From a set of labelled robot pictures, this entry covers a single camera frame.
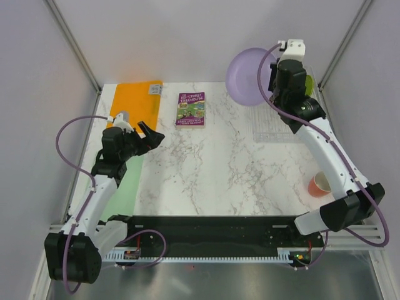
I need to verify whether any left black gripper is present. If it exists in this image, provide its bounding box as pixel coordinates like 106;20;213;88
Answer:
119;121;164;161

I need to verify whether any purple plastic plate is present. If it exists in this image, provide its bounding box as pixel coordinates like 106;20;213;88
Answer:
226;47;267;107

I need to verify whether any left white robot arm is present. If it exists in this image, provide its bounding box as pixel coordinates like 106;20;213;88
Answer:
44;121;165;284

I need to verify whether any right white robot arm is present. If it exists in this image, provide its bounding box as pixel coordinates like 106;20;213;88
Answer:
269;59;385;246

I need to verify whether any lime green plate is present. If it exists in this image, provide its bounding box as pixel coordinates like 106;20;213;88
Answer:
305;74;314;96

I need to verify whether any orange cutting mat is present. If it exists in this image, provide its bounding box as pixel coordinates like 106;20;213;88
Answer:
110;81;163;133

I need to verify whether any purple treehouse book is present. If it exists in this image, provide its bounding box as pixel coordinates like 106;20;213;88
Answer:
176;92;206;128

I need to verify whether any green clipboard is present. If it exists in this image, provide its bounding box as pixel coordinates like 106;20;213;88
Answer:
101;156;144;222

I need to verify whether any orange paper cup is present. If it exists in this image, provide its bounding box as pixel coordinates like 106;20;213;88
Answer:
307;171;331;198

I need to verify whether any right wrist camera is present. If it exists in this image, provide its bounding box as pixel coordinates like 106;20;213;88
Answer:
279;39;306;62

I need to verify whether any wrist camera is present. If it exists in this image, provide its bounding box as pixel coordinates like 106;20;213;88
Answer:
279;39;306;62
107;111;134;133

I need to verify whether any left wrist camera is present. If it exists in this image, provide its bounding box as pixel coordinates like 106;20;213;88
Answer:
107;111;134;133

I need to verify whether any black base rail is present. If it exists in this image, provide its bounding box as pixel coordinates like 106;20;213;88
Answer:
110;215;323;257

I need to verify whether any white slotted cable duct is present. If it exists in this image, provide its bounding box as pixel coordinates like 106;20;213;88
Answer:
102;247;311;264

